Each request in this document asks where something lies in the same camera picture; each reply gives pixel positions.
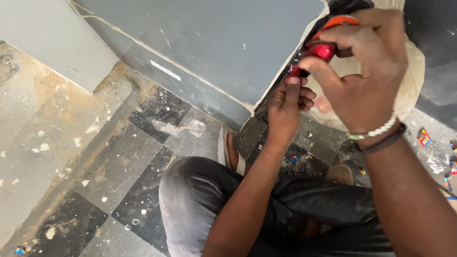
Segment heap of colourful scraps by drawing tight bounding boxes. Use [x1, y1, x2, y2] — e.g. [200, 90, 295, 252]
[443, 140, 457, 193]

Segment red and orange hand tool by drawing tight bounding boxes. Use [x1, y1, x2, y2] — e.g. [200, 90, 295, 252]
[284, 15, 360, 85]

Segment colourful wrapper scrap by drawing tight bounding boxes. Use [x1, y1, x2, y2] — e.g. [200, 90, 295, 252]
[417, 128, 433, 148]

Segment white sandal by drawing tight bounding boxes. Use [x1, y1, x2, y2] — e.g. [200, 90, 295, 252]
[217, 125, 247, 177]

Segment white beaded bracelet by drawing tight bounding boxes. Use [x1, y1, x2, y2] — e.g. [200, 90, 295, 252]
[346, 114, 398, 141]

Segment black trousers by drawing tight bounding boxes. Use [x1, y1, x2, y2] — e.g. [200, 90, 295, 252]
[159, 156, 395, 257]

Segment black wrist band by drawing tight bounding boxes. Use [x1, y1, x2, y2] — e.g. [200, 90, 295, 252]
[355, 122, 407, 155]

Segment tan sandal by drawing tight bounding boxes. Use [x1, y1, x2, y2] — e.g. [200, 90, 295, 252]
[326, 163, 356, 187]

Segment beige plastic bag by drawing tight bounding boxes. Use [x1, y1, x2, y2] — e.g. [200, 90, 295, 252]
[256, 0, 426, 133]

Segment person's right hand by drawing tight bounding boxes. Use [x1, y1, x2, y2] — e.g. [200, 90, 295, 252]
[298, 9, 410, 140]

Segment bundle of thin wire strands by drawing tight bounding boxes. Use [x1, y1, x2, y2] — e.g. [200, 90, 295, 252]
[281, 161, 306, 178]

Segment person's left hand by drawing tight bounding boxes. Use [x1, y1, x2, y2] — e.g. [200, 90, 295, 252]
[267, 76, 317, 144]

